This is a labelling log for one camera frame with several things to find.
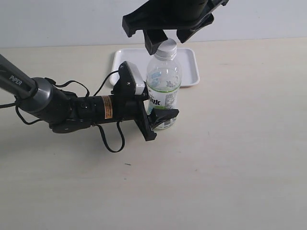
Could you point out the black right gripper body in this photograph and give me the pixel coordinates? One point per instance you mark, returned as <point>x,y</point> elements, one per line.
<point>179,15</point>

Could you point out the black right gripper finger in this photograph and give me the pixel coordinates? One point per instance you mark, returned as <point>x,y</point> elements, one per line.
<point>185,34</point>
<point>153,39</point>

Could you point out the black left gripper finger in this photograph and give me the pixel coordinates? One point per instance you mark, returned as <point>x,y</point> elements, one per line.
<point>145,94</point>
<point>162,118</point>

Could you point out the clear plastic drink bottle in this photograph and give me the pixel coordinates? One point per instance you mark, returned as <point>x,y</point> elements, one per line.
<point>164,76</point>

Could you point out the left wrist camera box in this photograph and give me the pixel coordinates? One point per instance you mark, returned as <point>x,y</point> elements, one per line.
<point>136,77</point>

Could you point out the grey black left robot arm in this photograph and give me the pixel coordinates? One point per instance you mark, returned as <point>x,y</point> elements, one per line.
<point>65,112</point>

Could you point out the white bottle cap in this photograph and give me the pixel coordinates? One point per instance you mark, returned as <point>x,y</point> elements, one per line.
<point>169,45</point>

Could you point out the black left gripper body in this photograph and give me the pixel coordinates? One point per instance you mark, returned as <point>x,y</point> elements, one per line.
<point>121,105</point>

